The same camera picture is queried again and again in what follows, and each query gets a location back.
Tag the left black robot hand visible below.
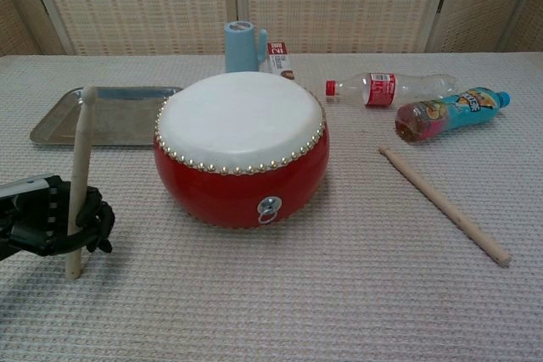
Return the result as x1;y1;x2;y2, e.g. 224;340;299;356
0;173;116;262

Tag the wooden drumstick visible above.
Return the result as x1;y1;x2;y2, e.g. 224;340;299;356
378;144;512;269
64;86;98;281

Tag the rectangular metal tray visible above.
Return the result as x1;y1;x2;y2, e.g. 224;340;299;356
29;86;184;147

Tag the red drum with white skin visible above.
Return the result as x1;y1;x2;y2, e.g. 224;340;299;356
153;72;331;231

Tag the grey woven table cloth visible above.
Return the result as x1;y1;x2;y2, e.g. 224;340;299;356
0;51;543;362

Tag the light blue plastic cup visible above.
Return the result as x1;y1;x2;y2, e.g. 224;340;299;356
223;20;269;75

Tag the red and white carton box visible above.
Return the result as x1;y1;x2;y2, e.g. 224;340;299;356
260;41;297;82

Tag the woven folding screen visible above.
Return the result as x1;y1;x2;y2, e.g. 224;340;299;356
0;0;543;57

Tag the clear bottle with red label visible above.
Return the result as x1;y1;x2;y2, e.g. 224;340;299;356
325;72;458;109

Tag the blue labelled drink bottle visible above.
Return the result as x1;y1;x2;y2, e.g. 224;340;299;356
395;86;512;144

